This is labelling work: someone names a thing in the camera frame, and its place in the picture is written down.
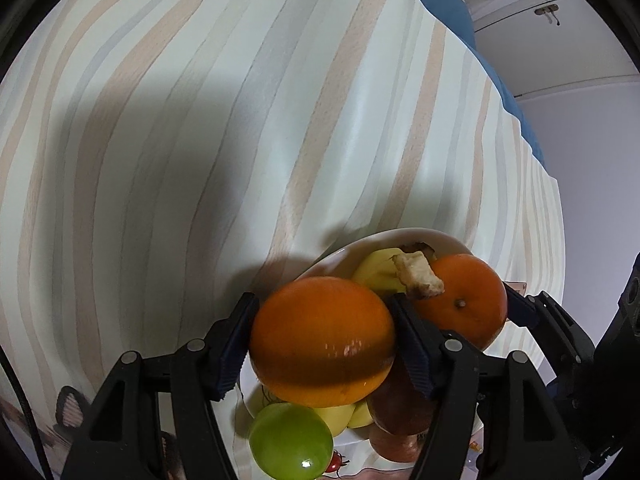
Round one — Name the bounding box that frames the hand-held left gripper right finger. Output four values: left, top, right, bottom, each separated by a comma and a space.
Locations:
390, 294, 586, 480

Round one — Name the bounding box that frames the blue bed sheet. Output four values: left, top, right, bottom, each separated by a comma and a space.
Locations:
412, 0, 546, 166

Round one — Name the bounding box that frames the striped blanket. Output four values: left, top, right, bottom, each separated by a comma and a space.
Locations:
0, 0, 566, 480

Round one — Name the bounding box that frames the yellow banana bunch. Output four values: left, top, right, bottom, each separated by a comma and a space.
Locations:
245, 242, 446, 436

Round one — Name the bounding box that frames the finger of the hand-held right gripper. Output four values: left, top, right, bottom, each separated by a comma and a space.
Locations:
502, 281, 597, 378

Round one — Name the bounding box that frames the black cable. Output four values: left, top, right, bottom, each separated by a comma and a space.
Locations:
0, 345, 53, 480

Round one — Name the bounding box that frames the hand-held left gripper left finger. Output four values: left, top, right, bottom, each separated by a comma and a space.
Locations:
60, 291, 261, 480

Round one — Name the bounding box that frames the white plate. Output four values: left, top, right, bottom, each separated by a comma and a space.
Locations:
235, 227, 508, 461

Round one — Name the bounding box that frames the orange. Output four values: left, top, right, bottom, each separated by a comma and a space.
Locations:
248, 276, 397, 407
412, 254, 508, 351

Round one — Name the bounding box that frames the green apple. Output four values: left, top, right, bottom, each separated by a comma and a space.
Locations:
248, 402, 334, 480

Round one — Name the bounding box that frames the red apple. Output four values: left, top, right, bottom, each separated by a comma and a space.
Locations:
366, 355, 451, 436
369, 427, 428, 463

